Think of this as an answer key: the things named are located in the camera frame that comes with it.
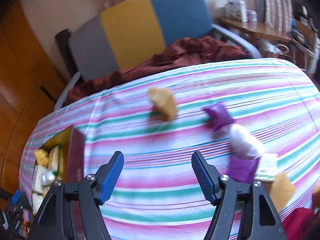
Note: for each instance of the wooden wardrobe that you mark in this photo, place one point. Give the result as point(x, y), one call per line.
point(20, 80)

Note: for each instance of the yellow sponge block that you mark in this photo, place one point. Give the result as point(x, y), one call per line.
point(163, 102)
point(282, 191)

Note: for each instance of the person's red clothing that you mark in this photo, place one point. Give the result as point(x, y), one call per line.
point(297, 223)

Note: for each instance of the striped tablecloth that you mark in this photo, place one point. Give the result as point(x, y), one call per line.
point(175, 142)

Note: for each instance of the white boxes on desk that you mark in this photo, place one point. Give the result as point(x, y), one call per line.
point(235, 8)

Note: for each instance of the striped side curtain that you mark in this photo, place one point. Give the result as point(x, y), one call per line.
point(275, 5)

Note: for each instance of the purple snack packet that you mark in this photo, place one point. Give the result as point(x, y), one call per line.
point(217, 116)
point(243, 168)

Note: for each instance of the pink cup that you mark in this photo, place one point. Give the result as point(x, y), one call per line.
point(251, 15)

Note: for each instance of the wooden side desk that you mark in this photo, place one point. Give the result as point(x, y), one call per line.
point(262, 30)

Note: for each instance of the cracker packet green label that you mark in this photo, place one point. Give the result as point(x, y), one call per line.
point(37, 180)
point(55, 158)
point(268, 167)

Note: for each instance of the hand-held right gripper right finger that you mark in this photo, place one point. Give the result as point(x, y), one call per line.
point(203, 177)

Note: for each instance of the gold square tin box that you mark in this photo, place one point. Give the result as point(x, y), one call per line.
point(75, 150)

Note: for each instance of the grey yellow blue chair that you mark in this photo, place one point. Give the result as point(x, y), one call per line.
point(130, 30)

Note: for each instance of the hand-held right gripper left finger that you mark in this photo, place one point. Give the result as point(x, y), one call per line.
point(112, 177)

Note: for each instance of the white plastic bag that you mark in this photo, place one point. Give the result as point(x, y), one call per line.
point(246, 141)
point(48, 178)

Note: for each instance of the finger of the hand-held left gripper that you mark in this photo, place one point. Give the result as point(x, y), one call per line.
point(15, 198)

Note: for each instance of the dark red cloth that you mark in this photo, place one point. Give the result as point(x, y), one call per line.
point(195, 50)

